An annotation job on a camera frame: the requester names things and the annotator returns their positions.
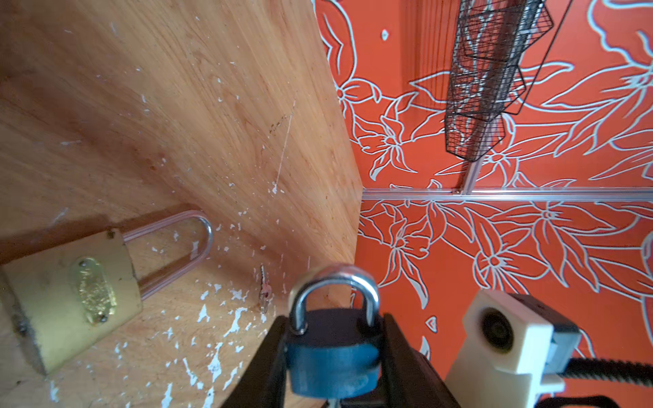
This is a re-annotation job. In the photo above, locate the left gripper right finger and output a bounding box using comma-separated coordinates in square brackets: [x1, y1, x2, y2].
[381, 314, 460, 408]

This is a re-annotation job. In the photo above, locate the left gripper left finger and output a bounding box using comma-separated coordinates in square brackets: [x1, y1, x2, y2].
[222, 316, 289, 408]

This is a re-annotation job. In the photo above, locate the small blue padlock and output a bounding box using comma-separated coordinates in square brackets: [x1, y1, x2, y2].
[285, 263, 383, 400]

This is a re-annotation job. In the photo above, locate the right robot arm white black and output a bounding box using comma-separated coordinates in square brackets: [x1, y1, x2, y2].
[535, 358, 652, 408]

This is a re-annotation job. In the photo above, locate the silver key on table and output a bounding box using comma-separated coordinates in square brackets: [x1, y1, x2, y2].
[259, 265, 272, 314]

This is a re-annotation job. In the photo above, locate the large brass padlock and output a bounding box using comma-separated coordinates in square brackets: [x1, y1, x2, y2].
[1, 210, 214, 376]

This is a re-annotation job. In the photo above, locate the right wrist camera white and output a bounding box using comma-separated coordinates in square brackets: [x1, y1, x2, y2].
[445, 290, 582, 407]

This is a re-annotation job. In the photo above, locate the black wire basket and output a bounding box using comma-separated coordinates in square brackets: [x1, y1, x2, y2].
[444, 1, 564, 163]

